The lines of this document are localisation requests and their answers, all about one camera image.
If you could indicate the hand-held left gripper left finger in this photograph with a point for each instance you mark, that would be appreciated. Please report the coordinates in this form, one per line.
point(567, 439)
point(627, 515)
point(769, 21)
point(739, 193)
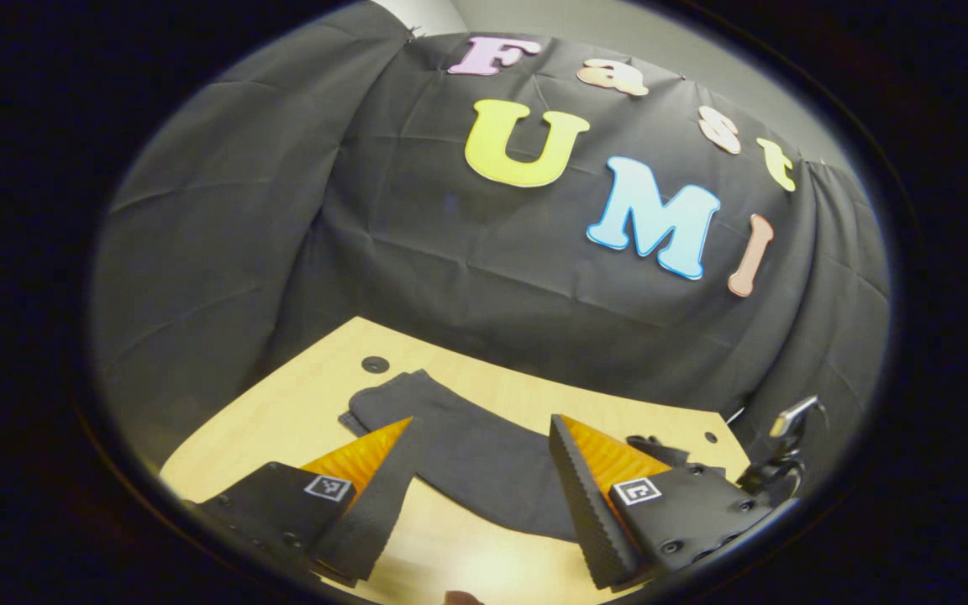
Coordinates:
point(370, 512)

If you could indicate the dark grey jeans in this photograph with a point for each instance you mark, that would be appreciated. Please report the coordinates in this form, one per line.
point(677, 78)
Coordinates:
point(484, 462)

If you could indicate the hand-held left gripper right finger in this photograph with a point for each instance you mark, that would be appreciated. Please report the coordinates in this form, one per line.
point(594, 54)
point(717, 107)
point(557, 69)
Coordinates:
point(589, 504)

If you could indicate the black metal clamp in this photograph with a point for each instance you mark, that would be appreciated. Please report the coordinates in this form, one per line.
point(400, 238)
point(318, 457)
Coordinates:
point(765, 479)

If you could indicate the black backdrop cloth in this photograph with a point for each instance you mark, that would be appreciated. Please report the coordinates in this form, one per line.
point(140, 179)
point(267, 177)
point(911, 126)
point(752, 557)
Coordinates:
point(450, 269)

